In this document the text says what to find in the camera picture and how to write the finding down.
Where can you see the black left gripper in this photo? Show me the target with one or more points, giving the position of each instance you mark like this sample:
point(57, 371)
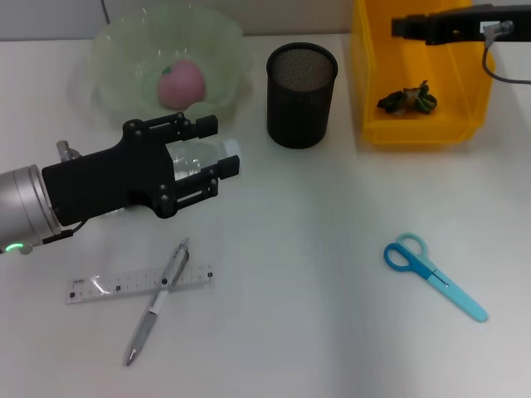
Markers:
point(103, 182)

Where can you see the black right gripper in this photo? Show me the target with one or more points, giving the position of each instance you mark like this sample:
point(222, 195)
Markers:
point(460, 25)

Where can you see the clear green-label water bottle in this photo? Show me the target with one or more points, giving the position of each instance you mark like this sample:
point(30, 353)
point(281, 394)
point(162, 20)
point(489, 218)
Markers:
point(195, 159)

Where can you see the pink peach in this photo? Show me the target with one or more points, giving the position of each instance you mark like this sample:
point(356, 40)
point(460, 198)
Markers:
point(180, 87)

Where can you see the green plastic wrapper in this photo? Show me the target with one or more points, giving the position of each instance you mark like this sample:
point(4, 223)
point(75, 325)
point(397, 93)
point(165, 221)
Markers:
point(408, 99)

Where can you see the pale green fruit plate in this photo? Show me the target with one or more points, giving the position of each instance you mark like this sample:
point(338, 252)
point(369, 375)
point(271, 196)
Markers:
point(116, 83)

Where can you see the black mesh pen holder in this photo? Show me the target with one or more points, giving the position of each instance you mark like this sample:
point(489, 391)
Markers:
point(298, 108)

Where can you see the silver white ballpoint pen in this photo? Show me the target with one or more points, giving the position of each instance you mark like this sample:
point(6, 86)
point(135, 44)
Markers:
point(155, 302)

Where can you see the clear plastic ruler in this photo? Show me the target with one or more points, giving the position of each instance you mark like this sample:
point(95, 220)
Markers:
point(112, 286)

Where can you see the blue scissors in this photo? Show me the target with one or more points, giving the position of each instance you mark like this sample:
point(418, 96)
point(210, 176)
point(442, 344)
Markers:
point(431, 273)

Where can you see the yellow plastic bin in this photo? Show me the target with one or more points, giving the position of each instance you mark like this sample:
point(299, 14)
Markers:
point(415, 128)

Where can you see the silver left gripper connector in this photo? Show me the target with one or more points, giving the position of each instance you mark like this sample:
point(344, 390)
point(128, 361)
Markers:
point(66, 151)

